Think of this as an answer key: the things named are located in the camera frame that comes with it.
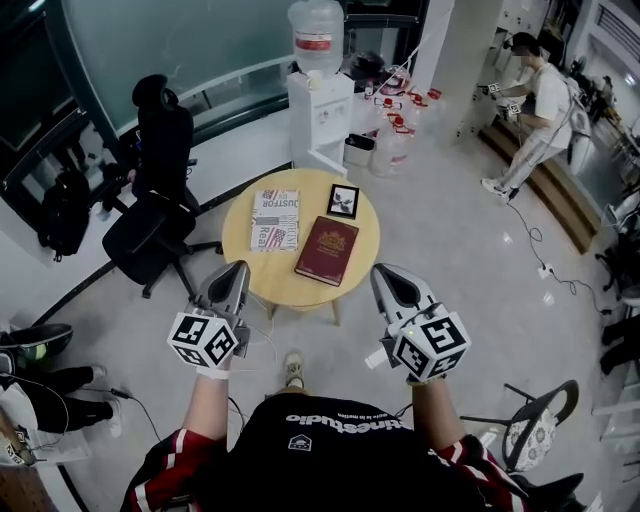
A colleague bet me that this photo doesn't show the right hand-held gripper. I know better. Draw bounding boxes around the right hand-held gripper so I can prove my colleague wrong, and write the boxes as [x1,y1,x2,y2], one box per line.
[370,264,472,384]

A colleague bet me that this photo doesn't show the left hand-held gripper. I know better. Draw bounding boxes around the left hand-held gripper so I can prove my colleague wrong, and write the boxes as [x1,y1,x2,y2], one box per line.
[167,261,252,371]

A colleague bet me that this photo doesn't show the white printed book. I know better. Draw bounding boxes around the white printed book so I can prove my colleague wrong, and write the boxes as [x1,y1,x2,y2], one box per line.
[249,188,301,253]

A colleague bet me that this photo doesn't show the dark red book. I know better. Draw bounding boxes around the dark red book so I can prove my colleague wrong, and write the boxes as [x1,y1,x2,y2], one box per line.
[293,215,360,288]

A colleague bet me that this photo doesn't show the person's left forearm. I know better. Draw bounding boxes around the person's left forearm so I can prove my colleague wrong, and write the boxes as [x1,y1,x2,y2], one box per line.
[180,374,231,449]

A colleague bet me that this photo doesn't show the person's right forearm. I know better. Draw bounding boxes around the person's right forearm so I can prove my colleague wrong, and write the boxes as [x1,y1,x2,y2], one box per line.
[407,379,467,454]

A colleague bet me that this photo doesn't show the round wooden side table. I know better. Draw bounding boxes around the round wooden side table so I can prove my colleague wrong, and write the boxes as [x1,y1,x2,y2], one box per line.
[221,168,381,326]

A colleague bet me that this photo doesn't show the person's legs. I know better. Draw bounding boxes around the person's legs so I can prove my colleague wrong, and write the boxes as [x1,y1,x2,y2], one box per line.
[272,349,311,396]

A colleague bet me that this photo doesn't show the clear jug with red cap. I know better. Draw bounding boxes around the clear jug with red cap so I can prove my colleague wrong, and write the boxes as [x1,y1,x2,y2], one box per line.
[374,97,407,131]
[369,124,415,180]
[427,88,449,136]
[405,89,432,146]

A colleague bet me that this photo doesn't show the white trash bin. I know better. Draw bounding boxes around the white trash bin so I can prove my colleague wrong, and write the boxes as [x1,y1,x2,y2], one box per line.
[343,132,376,167]

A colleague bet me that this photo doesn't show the black office chair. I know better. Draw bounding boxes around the black office chair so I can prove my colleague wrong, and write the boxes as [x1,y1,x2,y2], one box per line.
[101,73,224,300]

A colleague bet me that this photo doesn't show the person's torso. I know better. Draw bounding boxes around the person's torso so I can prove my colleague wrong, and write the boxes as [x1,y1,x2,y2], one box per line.
[119,392,531,512]

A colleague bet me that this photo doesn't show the black backpack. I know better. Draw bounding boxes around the black backpack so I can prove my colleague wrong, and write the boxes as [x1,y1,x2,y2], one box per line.
[37,172,91,261]

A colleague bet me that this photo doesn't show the black chair with patterned cushion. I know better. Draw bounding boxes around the black chair with patterned cushion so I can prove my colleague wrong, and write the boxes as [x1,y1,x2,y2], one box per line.
[459,379,581,474]

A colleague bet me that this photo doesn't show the wooden step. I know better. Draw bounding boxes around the wooden step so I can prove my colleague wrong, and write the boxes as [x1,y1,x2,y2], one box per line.
[479,122,601,254]

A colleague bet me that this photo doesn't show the white water dispenser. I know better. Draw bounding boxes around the white water dispenser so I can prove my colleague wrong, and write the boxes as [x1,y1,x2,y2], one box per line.
[286,69,354,177]

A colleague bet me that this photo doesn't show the white locker cabinet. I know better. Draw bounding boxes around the white locker cabinet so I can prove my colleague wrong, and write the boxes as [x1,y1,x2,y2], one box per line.
[452,0,511,146]

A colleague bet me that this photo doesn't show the large clear water bottle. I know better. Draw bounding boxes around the large clear water bottle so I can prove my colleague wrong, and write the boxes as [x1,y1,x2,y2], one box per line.
[291,0,346,76]

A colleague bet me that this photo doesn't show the white cable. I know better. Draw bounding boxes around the white cable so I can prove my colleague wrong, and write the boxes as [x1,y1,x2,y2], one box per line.
[229,294,279,374]

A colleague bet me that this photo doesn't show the black picture frame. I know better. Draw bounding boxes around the black picture frame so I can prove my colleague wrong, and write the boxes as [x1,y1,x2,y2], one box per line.
[325,183,361,221]

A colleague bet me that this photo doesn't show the thin black cable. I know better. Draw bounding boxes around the thin black cable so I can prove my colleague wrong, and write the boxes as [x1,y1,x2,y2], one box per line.
[110,387,162,442]

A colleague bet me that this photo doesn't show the long black floor cable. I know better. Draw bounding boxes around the long black floor cable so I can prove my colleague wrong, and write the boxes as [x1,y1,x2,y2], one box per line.
[507,197,609,316]

